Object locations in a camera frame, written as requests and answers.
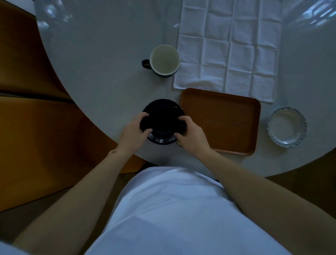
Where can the person's right thumb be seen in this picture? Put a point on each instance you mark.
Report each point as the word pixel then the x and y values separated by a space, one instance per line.
pixel 179 136

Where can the white shirt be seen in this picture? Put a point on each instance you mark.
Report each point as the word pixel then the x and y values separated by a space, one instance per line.
pixel 170 215

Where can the black saucer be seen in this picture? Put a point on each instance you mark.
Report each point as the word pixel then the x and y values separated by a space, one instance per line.
pixel 162 118

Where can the person's right hand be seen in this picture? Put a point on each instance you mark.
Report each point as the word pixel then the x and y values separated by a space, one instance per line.
pixel 194 139

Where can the person's right forearm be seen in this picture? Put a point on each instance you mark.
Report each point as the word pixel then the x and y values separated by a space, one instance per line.
pixel 262 199

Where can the brown wooden tray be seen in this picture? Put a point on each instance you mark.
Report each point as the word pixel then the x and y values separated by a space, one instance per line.
pixel 223 120

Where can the white creased cloth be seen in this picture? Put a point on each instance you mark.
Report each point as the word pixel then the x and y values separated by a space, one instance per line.
pixel 231 47

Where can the person's left hand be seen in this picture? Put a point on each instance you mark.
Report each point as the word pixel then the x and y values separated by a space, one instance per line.
pixel 131 134

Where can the person's left thumb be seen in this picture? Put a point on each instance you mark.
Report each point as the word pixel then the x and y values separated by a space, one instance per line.
pixel 147 132

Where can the dark cup with white inside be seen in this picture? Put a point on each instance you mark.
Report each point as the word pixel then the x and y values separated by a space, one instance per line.
pixel 164 60

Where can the clear fluted glass dish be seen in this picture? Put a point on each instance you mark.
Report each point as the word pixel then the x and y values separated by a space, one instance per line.
pixel 286 127

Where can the brown wooden bench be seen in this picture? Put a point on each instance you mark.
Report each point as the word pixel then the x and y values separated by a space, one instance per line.
pixel 23 52
pixel 47 147

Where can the person's left forearm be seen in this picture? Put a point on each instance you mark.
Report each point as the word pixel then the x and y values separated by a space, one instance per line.
pixel 78 205

